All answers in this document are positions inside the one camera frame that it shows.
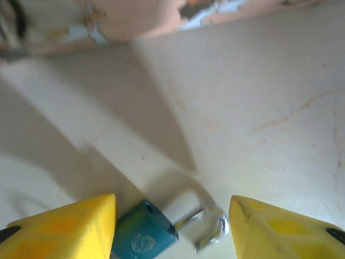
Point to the blue padlock with silver shackle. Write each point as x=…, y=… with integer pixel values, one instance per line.
x=143, y=232

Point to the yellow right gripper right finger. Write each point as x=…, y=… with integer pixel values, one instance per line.
x=283, y=232

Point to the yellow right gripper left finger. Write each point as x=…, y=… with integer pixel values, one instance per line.
x=62, y=232

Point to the pink illustrated board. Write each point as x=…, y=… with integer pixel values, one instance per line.
x=129, y=19

